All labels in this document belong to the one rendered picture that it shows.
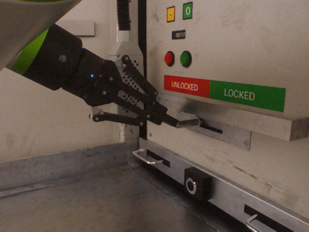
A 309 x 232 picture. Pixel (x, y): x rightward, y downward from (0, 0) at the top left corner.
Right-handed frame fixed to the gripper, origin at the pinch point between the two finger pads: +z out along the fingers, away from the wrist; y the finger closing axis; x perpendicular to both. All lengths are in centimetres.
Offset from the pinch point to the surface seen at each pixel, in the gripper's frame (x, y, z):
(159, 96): -6.4, -4.2, 1.3
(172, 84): -7.4, -8.3, 3.5
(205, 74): 3.9, -10.8, 2.1
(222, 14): 7.8, -19.9, -3.2
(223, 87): 8.8, -8.9, 3.1
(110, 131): -31.3, 8.3, 6.5
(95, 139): -32.9, 12.3, 3.9
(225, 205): 12.2, 10.0, 12.6
